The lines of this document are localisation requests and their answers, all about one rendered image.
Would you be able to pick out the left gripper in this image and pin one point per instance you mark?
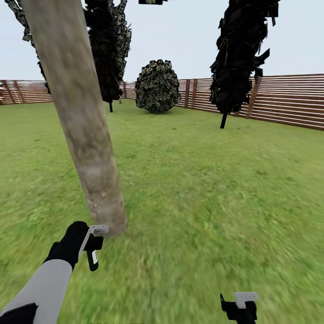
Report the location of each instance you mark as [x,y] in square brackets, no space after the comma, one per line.
[95,244]

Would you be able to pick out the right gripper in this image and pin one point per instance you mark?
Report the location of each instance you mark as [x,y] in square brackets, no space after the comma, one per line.
[235,313]

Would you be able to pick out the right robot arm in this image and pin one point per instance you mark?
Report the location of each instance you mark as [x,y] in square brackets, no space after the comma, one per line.
[244,309]

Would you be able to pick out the bush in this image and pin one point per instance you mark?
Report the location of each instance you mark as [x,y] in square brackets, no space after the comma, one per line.
[157,87]

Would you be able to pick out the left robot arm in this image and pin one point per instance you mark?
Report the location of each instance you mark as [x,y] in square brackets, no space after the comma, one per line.
[40,301]

